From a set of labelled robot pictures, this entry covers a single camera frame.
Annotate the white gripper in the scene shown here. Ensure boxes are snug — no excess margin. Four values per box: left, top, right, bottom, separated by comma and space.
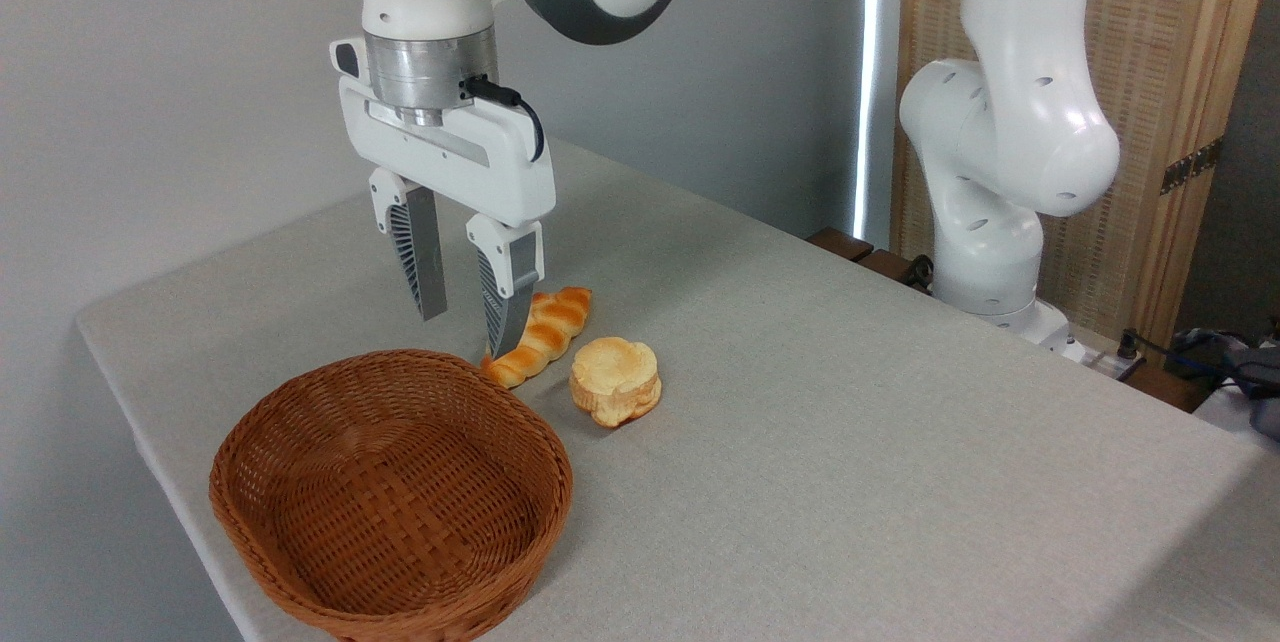
330, 37, 557, 358

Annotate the round pale bread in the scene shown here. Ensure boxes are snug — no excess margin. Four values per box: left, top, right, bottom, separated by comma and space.
569, 336, 663, 428

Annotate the braided bread loaf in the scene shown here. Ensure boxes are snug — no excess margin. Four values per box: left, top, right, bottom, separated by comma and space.
480, 286, 593, 390

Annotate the brown wicker basket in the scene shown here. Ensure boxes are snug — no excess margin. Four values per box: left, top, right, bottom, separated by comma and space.
208, 349, 575, 642

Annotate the dark wooden block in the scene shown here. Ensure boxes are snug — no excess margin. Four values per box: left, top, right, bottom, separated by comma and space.
806, 227, 876, 263

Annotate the grey tablecloth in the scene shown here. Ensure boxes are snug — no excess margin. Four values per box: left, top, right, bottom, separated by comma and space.
75, 137, 1280, 642

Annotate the white vertical pole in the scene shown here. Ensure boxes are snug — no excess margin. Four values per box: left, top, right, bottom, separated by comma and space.
852, 0, 906, 248

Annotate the white power strip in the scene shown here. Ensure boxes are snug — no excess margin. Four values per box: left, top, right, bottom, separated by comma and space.
1075, 347, 1146, 383

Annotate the wooden rattan folding screen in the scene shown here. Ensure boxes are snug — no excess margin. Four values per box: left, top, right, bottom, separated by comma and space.
890, 0, 1279, 348

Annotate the metal screen hinge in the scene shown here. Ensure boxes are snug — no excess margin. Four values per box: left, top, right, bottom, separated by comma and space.
1160, 137, 1223, 196

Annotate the dark grey bag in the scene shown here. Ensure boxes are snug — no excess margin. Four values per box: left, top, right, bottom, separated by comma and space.
1165, 327, 1280, 438

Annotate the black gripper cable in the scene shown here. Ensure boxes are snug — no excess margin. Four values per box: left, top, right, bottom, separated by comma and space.
462, 74, 547, 163

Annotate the black power cable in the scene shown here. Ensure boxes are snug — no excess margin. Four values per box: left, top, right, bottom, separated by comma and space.
1115, 327, 1280, 393

